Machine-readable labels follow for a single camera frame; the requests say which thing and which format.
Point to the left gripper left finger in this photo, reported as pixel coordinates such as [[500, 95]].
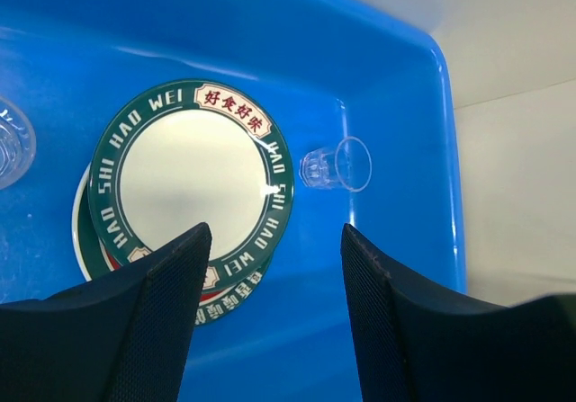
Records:
[[122, 337]]

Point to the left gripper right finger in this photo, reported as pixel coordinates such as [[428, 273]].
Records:
[[416, 340]]

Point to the white plate red green rim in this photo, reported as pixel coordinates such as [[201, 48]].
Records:
[[94, 262]]

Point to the clear plastic cup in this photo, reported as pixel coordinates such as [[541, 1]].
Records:
[[18, 143], [347, 165]]

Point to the white plate dark lettered rim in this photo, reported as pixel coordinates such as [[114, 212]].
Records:
[[188, 152]]

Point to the blue plastic bin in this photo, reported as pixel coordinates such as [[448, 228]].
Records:
[[324, 69]]

